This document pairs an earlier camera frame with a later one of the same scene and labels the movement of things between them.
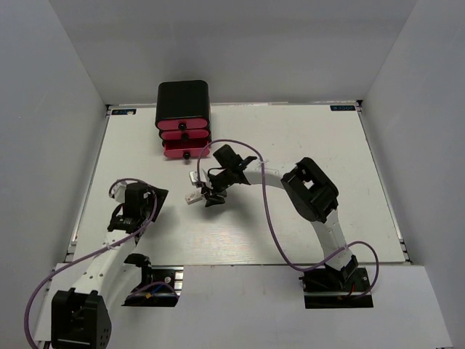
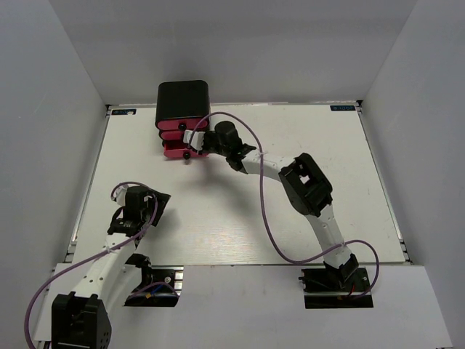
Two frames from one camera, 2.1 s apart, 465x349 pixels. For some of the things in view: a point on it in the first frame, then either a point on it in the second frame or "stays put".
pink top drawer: [182, 124] stays put
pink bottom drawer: [186, 149] stays put
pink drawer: [185, 134] stays put
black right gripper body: [221, 182] to [212, 145]
